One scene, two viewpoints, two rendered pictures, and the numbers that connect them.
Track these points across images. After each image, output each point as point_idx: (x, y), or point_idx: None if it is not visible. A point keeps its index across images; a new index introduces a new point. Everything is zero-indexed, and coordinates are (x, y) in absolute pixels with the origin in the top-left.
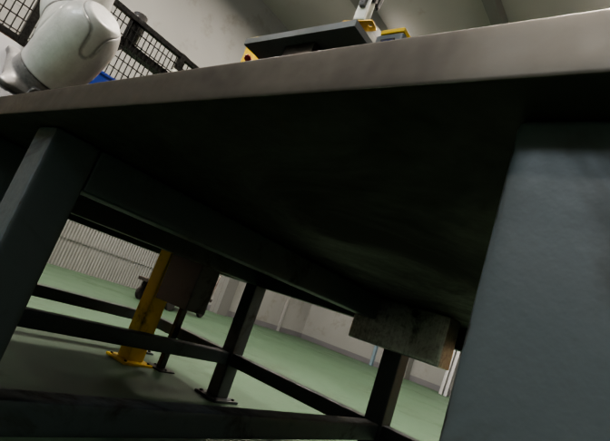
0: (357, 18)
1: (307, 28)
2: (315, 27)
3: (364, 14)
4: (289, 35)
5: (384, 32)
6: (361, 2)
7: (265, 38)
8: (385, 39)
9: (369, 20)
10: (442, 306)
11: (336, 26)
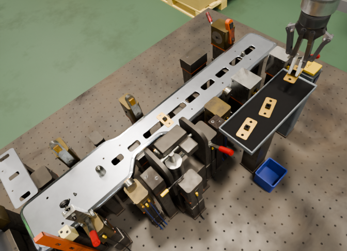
0: (298, 74)
1: (293, 110)
2: (298, 106)
3: (301, 68)
4: (283, 122)
5: (314, 74)
6: (305, 66)
7: (267, 138)
8: (316, 77)
9: (303, 69)
10: None
11: (308, 96)
